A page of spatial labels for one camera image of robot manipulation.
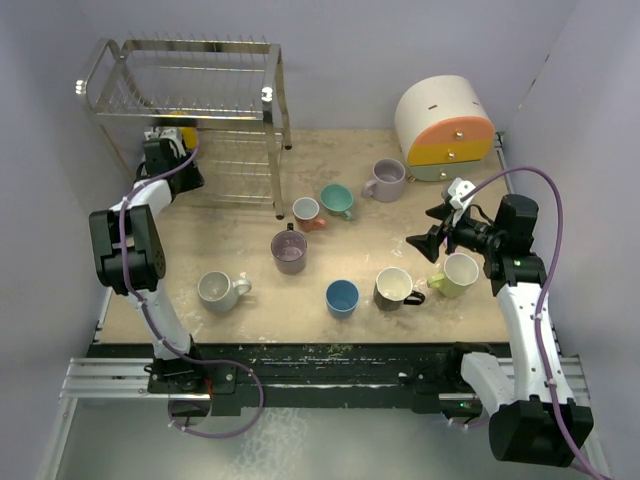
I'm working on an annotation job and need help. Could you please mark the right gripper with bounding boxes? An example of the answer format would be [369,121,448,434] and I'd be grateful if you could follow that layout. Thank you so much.
[407,201,503,262]

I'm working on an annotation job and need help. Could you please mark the yellow mug black handle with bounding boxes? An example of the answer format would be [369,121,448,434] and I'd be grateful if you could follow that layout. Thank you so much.
[170,110,199,150]

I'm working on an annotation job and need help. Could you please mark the lime green mug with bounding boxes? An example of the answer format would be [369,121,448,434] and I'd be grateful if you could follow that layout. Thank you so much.
[427,253,480,298]

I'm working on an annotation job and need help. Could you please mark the black mug white interior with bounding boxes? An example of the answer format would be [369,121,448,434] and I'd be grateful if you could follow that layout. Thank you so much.
[373,267,426,312]

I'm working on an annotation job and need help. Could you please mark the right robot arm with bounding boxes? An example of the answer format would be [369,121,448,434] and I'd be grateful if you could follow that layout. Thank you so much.
[407,194,594,468]

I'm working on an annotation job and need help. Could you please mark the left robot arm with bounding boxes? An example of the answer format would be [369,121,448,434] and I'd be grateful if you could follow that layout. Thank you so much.
[89,148,206,392]

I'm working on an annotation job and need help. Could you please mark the metal dish rack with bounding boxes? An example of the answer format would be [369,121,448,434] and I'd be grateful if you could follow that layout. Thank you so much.
[75,35,292,219]

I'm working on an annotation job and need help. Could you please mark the lilac mug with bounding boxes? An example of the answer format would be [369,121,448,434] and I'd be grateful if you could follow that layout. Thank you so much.
[361,158,406,203]

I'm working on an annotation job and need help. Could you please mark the teal cup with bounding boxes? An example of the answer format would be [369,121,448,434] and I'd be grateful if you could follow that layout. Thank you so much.
[320,184,354,220]

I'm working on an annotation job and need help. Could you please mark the round drawer box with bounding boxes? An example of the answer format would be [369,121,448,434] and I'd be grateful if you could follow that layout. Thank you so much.
[394,75,495,182]

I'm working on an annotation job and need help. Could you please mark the blue cup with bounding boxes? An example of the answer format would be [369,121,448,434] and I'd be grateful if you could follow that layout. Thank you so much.
[325,279,360,320]

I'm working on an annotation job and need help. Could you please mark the salmon pink mug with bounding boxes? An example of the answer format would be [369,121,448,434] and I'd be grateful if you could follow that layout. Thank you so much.
[292,197,327,232]

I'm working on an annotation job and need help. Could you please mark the grey speckled mug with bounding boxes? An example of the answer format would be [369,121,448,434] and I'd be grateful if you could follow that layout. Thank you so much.
[197,271,252,314]

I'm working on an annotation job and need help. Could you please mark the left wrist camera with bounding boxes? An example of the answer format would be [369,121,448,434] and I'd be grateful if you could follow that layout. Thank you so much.
[144,126,185,155]

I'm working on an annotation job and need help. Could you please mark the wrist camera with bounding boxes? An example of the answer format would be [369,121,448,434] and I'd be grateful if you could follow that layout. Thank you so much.
[442,177,475,211]
[144,126,185,155]

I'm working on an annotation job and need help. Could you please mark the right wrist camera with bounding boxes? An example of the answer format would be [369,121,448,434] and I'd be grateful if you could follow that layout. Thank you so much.
[442,177,475,211]

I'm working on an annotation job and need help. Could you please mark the purple mug black handle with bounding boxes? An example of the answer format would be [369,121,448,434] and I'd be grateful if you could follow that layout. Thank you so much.
[270,223,308,275]

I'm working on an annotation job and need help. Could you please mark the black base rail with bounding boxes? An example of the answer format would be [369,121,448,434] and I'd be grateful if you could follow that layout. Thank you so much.
[87,342,511,416]

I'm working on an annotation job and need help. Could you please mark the aluminium frame rail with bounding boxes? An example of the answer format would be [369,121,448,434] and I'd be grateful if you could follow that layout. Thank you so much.
[60,358,149,399]

